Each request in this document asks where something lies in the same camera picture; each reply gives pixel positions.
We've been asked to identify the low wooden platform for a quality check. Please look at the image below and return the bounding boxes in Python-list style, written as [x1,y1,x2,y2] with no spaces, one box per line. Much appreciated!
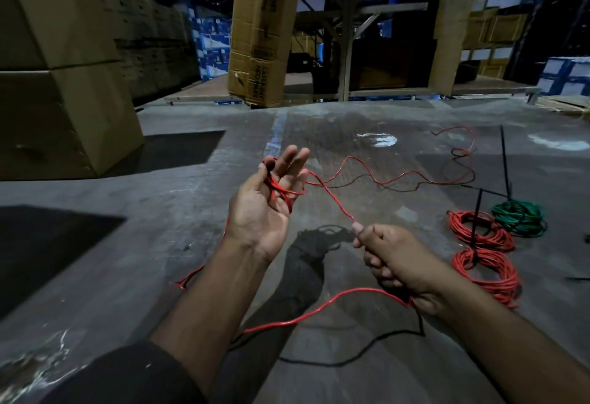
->
[163,73,543,107]

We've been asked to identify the stack of dark brown boxes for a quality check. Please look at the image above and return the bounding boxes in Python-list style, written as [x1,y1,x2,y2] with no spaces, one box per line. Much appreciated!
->
[93,0,202,106]

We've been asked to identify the tall plain cardboard box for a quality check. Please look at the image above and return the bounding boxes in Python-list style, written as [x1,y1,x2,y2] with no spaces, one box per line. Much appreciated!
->
[429,0,478,96]

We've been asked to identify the red wire coil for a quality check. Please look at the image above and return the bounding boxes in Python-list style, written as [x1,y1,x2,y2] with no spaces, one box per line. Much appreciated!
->
[447,210,516,253]
[452,248,521,310]

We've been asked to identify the stack of blue boxes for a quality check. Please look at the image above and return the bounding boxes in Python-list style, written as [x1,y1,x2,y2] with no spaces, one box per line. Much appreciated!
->
[183,0,237,83]

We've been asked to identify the green wire coil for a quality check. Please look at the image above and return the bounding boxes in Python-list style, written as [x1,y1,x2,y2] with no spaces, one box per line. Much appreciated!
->
[491,200,548,238]

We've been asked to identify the person's left forearm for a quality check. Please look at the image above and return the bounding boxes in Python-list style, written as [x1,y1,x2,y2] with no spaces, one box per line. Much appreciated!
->
[150,239,273,397]

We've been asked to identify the stack of yellow-brown cartons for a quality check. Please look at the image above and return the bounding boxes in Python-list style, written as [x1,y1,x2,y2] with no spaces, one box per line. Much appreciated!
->
[460,0,530,80]

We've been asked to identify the blue and white boxes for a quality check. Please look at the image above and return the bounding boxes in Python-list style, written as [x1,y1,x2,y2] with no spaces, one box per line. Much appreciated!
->
[536,56,590,98]

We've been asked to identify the wooden pallet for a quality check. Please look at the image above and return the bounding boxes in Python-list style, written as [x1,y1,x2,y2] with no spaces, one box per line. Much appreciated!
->
[535,94,590,121]

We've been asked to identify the person's right hand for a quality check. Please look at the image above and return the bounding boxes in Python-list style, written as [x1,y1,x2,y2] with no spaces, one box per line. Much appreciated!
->
[352,222,457,318]

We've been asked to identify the person's right forearm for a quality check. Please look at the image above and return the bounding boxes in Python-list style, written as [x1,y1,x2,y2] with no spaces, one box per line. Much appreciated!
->
[415,275,590,404]

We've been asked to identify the person's left hand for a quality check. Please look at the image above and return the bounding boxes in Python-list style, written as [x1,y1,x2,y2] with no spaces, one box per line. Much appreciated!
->
[225,145,311,264]

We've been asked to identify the metal shelf rack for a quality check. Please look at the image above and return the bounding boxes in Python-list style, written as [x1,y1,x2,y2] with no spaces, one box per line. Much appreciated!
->
[295,0,430,101]

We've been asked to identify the large brown cardboard box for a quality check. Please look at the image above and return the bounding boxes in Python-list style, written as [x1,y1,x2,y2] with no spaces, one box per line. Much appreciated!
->
[0,59,145,182]
[0,0,121,72]

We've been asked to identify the tall printed cardboard box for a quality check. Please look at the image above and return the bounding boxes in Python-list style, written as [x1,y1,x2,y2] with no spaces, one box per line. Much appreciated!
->
[227,0,306,108]

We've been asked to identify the black sleeve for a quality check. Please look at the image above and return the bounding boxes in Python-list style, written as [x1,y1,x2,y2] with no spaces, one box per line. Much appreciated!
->
[39,339,208,404]

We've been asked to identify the long red wire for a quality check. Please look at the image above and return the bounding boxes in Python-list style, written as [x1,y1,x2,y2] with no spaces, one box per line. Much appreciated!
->
[173,125,476,336]

